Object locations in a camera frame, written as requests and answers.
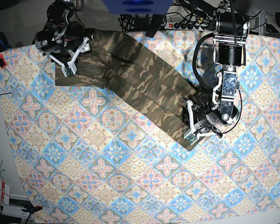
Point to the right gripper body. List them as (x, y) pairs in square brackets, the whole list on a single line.
[(63, 53)]

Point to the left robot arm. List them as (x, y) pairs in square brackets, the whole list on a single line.
[(229, 38)]

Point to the camouflage T-shirt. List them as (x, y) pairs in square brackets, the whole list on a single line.
[(147, 83)]

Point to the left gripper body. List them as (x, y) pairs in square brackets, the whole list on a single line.
[(204, 118)]

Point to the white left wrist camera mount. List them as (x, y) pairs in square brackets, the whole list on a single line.
[(193, 135)]

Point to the black clamp lower left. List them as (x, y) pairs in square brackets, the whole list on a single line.
[(31, 209)]

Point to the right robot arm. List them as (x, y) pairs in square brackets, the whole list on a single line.
[(60, 36)]

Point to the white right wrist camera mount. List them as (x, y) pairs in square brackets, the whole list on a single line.
[(68, 66)]

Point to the red white paper tag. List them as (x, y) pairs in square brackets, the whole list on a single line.
[(5, 190)]

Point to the blue handled clamp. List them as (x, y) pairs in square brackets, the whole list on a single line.
[(3, 42)]

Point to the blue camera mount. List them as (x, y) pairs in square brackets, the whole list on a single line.
[(138, 6)]

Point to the patterned tile tablecloth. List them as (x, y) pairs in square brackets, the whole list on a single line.
[(86, 157)]

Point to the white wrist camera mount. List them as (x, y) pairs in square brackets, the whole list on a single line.
[(68, 66), (193, 135)]

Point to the white power strip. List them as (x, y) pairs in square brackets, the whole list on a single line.
[(185, 26)]

